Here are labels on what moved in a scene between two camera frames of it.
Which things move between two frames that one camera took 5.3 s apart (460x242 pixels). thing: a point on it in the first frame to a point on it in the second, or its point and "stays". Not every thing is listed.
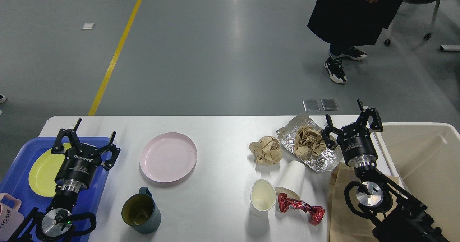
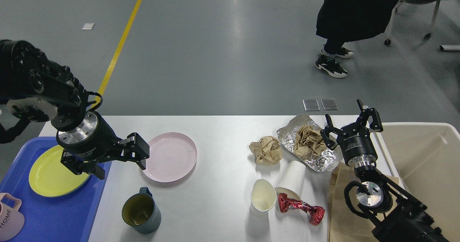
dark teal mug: (141, 212) stays
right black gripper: (357, 143) stays
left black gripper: (77, 168) to (94, 139)
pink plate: (168, 157) stays
